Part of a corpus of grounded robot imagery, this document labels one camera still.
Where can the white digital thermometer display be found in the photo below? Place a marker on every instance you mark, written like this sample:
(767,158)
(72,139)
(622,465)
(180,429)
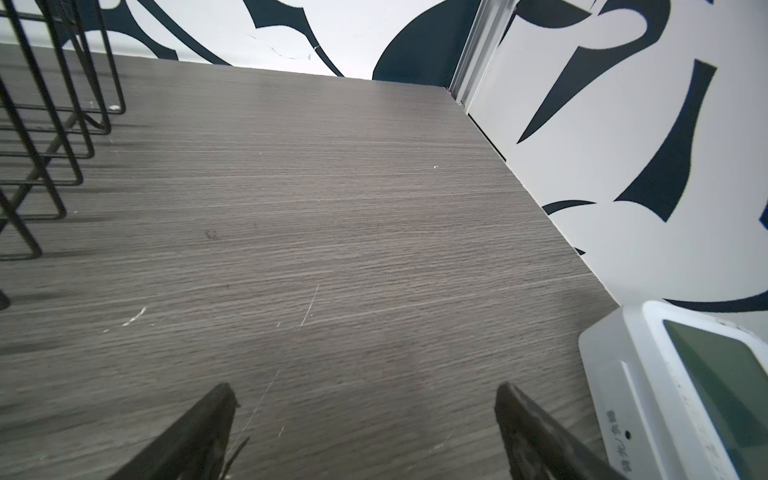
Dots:
(678,394)

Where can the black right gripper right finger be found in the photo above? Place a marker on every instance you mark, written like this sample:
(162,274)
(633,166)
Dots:
(539,447)

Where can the black wire dish rack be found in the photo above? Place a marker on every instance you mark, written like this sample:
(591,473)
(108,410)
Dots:
(60,90)

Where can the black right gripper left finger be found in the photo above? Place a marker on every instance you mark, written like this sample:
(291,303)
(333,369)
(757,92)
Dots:
(193,447)

